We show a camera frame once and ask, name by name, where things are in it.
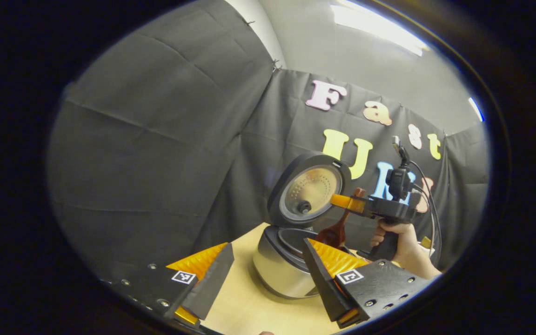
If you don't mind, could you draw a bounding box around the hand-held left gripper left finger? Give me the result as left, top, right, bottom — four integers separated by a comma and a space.
100, 242, 235, 326

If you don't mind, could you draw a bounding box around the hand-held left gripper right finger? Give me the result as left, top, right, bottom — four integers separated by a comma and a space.
302, 238, 429, 328

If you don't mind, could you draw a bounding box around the brown wooden spoon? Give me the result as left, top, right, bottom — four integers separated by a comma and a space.
315, 188, 366, 248

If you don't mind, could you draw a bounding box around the black and silver rice cooker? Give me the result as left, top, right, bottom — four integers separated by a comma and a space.
253, 151, 352, 299

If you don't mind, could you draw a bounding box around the small ceiling light panel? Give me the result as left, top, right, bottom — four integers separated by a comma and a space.
468, 97, 484, 122

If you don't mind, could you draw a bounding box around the black backdrop cloth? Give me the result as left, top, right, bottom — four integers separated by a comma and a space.
47, 0, 492, 280

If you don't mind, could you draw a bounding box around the large ceiling light panel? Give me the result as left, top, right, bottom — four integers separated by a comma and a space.
331, 0, 429, 57

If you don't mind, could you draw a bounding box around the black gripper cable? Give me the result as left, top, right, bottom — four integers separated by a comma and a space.
410, 161, 442, 256

